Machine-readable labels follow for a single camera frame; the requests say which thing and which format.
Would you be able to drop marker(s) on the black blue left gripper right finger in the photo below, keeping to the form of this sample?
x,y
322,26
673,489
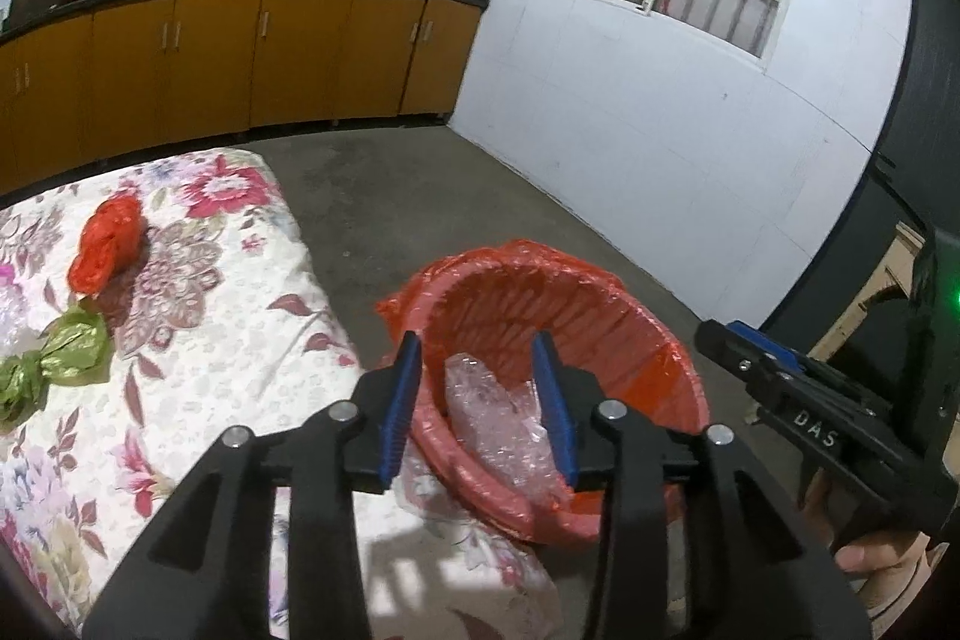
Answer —
x,y
697,539

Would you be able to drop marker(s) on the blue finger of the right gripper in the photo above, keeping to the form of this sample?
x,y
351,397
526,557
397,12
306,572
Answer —
x,y
786,356

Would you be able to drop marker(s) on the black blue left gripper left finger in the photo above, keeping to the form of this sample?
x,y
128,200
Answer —
x,y
201,567

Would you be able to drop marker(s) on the clear bubble wrap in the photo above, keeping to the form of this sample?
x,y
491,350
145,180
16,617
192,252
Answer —
x,y
503,430

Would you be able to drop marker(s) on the red trash basket with liner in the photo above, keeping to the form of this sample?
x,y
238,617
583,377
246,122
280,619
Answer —
x,y
490,302

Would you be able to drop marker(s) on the lower kitchen cabinets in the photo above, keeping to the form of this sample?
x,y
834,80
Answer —
x,y
102,79

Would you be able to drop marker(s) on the right human hand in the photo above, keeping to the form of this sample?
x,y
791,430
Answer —
x,y
891,567

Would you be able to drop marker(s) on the olive green plastic bag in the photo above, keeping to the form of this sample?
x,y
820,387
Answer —
x,y
75,350

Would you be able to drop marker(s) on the floral tablecloth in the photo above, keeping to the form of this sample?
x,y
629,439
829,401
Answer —
x,y
222,322

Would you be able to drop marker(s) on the small orange bag far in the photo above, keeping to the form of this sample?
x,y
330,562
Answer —
x,y
110,242

